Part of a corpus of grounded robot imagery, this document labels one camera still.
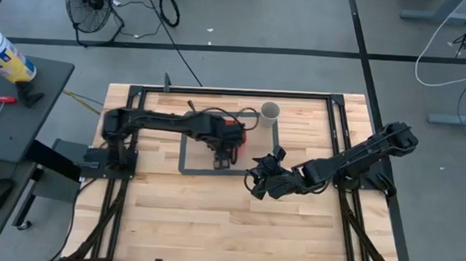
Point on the grey paper cup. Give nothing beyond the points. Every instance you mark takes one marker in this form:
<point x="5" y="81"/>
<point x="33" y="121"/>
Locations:
<point x="269" y="115"/>

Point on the grey desk foot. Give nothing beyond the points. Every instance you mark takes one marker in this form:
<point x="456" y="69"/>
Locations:
<point x="457" y="119"/>
<point x="439" y="15"/>

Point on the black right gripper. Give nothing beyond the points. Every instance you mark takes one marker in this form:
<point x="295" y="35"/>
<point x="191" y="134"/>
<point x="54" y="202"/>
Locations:
<point x="280" y="179"/>

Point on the dark grey side desk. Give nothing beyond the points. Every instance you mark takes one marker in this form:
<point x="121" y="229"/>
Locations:
<point x="13" y="135"/>

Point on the black floor fan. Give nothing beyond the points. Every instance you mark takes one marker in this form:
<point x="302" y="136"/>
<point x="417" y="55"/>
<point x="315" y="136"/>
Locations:
<point x="88" y="5"/>

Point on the small black stand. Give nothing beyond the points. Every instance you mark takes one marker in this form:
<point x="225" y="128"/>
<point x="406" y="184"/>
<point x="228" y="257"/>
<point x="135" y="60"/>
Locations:
<point x="28" y="93"/>

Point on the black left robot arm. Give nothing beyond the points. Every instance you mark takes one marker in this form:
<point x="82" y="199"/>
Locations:
<point x="157" y="122"/>

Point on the black metal table frame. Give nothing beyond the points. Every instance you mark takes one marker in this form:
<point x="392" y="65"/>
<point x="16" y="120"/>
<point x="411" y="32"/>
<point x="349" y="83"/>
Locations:
<point x="235" y="93"/>

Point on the black tape rectangle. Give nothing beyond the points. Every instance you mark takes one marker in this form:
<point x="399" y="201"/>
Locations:
<point x="183" y="160"/>

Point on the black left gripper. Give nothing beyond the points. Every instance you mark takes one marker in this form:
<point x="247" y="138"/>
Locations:
<point x="224" y="140"/>

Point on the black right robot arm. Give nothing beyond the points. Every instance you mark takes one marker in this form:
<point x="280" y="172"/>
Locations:
<point x="355" y="157"/>

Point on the red plastic bowl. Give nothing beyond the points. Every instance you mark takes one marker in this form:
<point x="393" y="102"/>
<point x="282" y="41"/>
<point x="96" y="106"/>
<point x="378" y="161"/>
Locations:
<point x="243" y="147"/>

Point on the yellow wipes canister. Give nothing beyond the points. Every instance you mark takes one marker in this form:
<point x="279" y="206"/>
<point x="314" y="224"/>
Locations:
<point x="5" y="56"/>

